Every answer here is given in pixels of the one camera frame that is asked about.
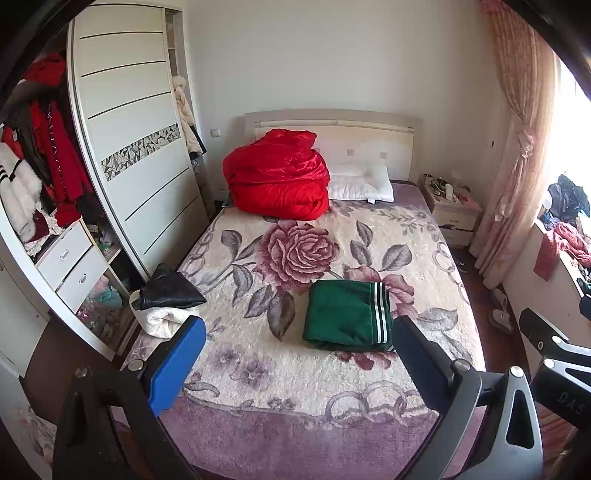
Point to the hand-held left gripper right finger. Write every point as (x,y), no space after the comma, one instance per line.
(418,364)

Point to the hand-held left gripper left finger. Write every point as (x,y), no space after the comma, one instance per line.
(178,364)

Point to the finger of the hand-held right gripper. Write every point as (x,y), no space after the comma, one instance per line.
(542,334)
(586,308)

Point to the green varsity jacket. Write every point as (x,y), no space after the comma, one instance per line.
(341,314)

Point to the dark clothes pile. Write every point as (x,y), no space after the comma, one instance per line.
(568,196)

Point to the white slippers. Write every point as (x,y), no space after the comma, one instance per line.
(501,314)

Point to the white fleece cloth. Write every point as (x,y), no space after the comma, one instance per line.
(161,321)

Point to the white desk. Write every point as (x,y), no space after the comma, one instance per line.
(531,281)

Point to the red cloth pile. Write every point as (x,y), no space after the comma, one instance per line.
(565,240)

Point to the black leather garment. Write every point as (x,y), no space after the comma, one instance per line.
(168,290)

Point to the floral pink blanket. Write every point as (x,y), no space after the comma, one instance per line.
(277,369)

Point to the white wardrobe drawer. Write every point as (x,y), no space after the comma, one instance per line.
(64,256)
(83,281)

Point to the white nightstand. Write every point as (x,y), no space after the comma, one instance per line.
(455,217)

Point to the purple bed sheet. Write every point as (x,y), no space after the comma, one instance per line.
(411,194)

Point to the pink patterned curtain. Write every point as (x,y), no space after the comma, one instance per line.
(517,138)

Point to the white pillow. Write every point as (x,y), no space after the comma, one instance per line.
(364,184)

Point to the red duvet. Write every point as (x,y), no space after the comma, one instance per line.
(277,180)

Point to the white wardrobe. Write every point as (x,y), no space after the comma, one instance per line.
(134,138)

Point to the beige bed headboard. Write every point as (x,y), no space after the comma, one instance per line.
(360,138)

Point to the white fur coat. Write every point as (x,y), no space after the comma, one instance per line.
(18,189)

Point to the red hanging coat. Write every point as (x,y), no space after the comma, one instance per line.
(60,157)

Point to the white hanging jacket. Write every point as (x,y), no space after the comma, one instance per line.
(183,110)

